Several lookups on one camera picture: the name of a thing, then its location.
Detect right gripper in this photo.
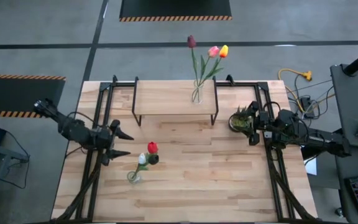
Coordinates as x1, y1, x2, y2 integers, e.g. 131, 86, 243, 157
247, 101, 275, 146

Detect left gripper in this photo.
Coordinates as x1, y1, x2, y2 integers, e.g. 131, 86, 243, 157
100, 119, 135, 167

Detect white tulip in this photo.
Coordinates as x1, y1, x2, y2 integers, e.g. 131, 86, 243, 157
132, 152, 149, 180

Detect wide conical glass vase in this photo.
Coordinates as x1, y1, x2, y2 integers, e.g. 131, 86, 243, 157
126, 170, 143, 185

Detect yellow orange tulip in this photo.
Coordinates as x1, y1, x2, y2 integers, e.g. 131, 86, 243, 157
197, 44, 229, 100

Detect wooden shelf black legs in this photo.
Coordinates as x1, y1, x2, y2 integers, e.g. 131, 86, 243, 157
131, 75, 219, 127

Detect succulent plant black bowl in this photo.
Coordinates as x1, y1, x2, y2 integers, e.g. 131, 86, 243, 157
227, 105, 254, 134

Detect black power strip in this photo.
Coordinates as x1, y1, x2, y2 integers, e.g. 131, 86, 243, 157
300, 95, 316, 119

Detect white paper sheet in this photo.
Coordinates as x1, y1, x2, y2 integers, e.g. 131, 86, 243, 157
304, 154, 318, 176

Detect grey side desk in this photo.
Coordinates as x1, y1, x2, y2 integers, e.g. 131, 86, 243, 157
329, 63, 358, 224

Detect black hazard striped floor mat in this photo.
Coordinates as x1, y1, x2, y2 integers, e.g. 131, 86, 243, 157
119, 0, 233, 22
0, 73, 67, 119

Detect black metal table frame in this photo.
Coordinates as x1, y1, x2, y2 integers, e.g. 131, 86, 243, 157
52, 73, 320, 223

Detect yellow extension cable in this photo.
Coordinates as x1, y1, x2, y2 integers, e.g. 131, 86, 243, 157
277, 68, 337, 111

